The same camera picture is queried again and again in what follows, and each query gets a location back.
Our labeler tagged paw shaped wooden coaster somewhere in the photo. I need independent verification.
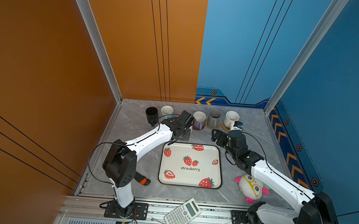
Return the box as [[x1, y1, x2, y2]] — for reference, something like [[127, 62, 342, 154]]
[[221, 123, 230, 133]]

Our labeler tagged white mug purple handle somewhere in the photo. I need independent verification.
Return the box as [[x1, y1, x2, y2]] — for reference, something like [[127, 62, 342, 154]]
[[193, 111, 206, 130]]

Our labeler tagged white speckled mug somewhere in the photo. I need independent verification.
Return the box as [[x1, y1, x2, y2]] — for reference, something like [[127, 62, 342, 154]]
[[224, 111, 240, 129]]

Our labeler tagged grey metal mug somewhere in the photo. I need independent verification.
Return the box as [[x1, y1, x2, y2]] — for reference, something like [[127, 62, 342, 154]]
[[209, 109, 222, 121]]

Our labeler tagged white mug blue handle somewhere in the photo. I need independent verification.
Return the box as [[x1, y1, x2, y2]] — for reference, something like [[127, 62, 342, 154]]
[[160, 105, 174, 121]]

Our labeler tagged black mug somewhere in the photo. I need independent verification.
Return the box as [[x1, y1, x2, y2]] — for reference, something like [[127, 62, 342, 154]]
[[145, 107, 159, 127]]

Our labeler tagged woven rattan coaster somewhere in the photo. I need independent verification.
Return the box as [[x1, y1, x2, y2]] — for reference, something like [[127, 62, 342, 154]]
[[206, 119, 220, 130]]

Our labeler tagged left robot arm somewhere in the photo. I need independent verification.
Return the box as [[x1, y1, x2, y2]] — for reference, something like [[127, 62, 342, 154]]
[[102, 118, 192, 217]]

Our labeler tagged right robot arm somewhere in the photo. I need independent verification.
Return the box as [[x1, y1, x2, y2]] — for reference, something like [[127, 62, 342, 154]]
[[211, 130, 339, 224]]

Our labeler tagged strawberry print serving tray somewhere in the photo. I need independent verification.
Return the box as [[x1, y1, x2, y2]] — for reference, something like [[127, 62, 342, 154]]
[[158, 142, 223, 189]]

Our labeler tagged white unicorn plush toy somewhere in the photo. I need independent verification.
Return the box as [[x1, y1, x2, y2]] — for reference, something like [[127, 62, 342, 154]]
[[235, 174, 270, 204]]

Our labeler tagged black orange tool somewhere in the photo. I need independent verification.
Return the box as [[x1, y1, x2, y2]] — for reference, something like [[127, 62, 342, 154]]
[[134, 172, 151, 186]]

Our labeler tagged white scientific calculator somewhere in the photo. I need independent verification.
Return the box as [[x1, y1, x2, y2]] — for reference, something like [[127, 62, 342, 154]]
[[164, 198, 202, 224]]

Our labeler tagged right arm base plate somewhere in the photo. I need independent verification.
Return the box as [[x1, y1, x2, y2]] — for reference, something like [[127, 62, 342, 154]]
[[231, 210, 264, 224]]

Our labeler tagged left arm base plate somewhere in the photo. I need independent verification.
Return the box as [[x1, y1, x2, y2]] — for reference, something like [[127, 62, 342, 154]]
[[104, 200, 149, 220]]

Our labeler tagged right aluminium corner post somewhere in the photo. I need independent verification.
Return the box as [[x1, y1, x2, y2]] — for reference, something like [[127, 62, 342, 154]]
[[264, 0, 349, 116]]

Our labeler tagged aluminium corner post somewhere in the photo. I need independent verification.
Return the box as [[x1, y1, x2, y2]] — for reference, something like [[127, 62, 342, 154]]
[[264, 0, 349, 116], [76, 0, 123, 104]]

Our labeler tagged left aluminium corner post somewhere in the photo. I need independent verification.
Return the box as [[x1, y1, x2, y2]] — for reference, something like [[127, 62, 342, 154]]
[[76, 0, 123, 104]]

